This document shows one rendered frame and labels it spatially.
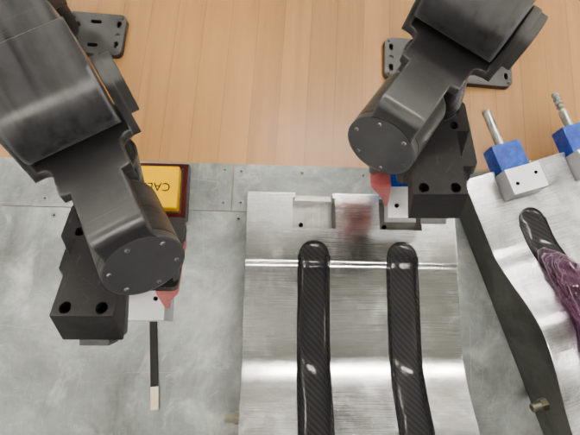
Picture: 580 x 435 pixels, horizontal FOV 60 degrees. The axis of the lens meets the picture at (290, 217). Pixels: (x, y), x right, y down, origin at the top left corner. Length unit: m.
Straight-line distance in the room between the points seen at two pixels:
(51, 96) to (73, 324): 0.16
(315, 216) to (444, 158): 0.25
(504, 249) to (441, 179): 0.30
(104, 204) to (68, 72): 0.08
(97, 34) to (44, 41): 0.50
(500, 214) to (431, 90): 0.36
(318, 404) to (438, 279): 0.21
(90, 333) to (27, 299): 0.36
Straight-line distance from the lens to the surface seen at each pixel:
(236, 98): 0.78
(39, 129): 0.35
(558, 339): 0.68
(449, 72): 0.40
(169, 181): 0.69
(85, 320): 0.38
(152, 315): 0.54
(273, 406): 0.58
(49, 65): 0.35
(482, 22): 0.39
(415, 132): 0.37
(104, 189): 0.34
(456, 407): 0.62
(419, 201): 0.42
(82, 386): 0.72
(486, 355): 0.75
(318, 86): 0.79
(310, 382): 0.60
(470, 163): 0.51
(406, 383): 0.62
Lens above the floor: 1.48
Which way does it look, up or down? 75 degrees down
